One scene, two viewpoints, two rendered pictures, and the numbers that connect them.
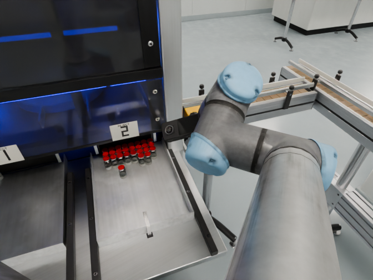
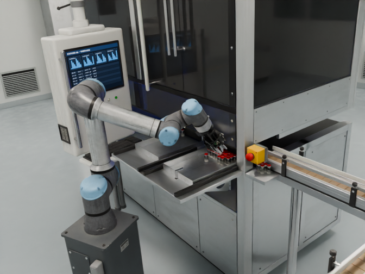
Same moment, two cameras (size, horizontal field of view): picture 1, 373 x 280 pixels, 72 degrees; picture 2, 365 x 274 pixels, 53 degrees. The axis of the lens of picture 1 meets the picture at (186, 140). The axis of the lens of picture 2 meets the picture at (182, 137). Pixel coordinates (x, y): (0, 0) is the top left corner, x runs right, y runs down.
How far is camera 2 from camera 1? 1.52 m
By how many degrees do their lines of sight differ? 64
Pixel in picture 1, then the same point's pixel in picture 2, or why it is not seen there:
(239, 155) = not seen: hidden behind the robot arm
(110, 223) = (176, 167)
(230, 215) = not seen: outside the picture
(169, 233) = (180, 182)
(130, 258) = (162, 176)
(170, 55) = (239, 103)
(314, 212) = (124, 111)
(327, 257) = (112, 108)
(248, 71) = (191, 103)
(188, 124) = not seen: hidden behind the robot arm
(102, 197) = (189, 160)
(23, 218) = (167, 148)
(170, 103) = (238, 132)
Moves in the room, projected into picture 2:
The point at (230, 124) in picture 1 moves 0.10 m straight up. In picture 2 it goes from (172, 116) to (171, 93)
